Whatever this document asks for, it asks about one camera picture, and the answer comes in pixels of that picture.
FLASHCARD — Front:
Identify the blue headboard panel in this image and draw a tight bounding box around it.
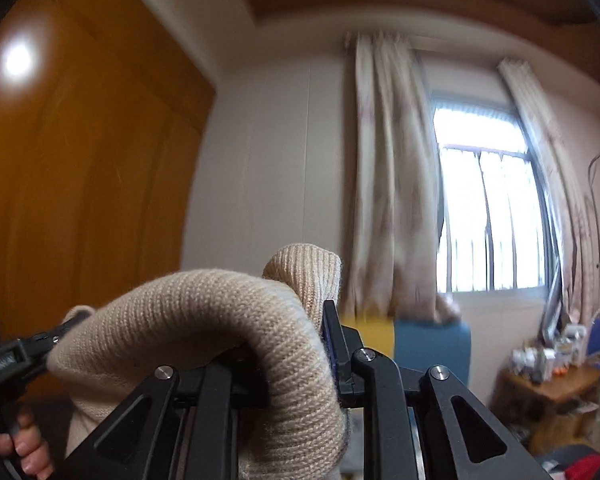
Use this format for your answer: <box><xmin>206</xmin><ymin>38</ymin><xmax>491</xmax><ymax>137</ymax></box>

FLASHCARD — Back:
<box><xmin>393</xmin><ymin>319</ymin><xmax>474</xmax><ymax>403</ymax></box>

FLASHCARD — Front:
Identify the beige knit sweater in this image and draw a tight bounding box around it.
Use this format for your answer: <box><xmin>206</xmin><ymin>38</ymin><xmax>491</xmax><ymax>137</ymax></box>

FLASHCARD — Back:
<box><xmin>46</xmin><ymin>244</ymin><xmax>351</xmax><ymax>480</ymax></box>

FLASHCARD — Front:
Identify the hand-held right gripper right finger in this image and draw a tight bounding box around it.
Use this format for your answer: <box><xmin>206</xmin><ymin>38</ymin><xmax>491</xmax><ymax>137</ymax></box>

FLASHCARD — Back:
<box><xmin>322</xmin><ymin>300</ymin><xmax>556</xmax><ymax>480</ymax></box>

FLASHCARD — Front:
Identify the wooden wardrobe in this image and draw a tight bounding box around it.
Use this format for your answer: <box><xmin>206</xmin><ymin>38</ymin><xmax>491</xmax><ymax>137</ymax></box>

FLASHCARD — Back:
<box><xmin>0</xmin><ymin>0</ymin><xmax>217</xmax><ymax>403</ymax></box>

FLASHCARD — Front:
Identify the person's left hand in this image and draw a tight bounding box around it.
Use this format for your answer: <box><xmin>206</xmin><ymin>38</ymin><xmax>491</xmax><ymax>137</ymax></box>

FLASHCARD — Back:
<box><xmin>0</xmin><ymin>405</ymin><xmax>55</xmax><ymax>480</ymax></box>

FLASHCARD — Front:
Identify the wooden side table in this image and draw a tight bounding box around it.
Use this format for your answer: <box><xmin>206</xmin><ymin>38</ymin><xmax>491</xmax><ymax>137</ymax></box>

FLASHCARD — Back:
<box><xmin>494</xmin><ymin>359</ymin><xmax>600</xmax><ymax>457</ymax></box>

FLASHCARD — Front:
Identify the cream floral window curtain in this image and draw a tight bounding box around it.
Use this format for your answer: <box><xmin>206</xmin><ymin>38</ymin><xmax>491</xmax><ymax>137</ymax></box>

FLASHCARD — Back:
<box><xmin>496</xmin><ymin>57</ymin><xmax>600</xmax><ymax>333</ymax></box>
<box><xmin>342</xmin><ymin>31</ymin><xmax>463</xmax><ymax>325</ymax></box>

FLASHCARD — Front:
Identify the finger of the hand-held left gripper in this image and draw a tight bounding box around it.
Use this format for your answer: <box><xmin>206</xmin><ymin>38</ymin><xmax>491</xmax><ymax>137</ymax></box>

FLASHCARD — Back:
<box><xmin>27</xmin><ymin>310</ymin><xmax>92</xmax><ymax>362</ymax></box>

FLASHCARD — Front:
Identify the metal frame window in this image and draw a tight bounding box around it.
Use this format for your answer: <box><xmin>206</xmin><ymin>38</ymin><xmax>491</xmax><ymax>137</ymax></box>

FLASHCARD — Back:
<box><xmin>429</xmin><ymin>91</ymin><xmax>565</xmax><ymax>295</ymax></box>

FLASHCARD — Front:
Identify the clutter of bottles and jars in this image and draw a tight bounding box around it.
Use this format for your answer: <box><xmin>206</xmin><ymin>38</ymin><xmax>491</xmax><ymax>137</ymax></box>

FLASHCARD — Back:
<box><xmin>510</xmin><ymin>324</ymin><xmax>592</xmax><ymax>382</ymax></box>

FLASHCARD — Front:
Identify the curved metal rod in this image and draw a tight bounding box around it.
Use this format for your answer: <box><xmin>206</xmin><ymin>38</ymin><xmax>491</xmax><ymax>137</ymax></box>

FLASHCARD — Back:
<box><xmin>585</xmin><ymin>149</ymin><xmax>600</xmax><ymax>266</ymax></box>

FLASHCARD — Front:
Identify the yellow headboard panel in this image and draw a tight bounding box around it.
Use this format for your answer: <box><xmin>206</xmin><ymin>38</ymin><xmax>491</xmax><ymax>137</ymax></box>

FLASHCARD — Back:
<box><xmin>342</xmin><ymin>314</ymin><xmax>397</xmax><ymax>360</ymax></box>

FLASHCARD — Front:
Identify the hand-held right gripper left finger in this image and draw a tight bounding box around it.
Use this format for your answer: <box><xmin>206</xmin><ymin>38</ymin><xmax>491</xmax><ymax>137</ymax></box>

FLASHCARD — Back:
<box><xmin>50</xmin><ymin>355</ymin><xmax>268</xmax><ymax>480</ymax></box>

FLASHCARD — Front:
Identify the red knit cloth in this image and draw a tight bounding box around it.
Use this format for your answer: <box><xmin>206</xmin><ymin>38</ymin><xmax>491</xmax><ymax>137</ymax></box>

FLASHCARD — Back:
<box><xmin>564</xmin><ymin>452</ymin><xmax>600</xmax><ymax>480</ymax></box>

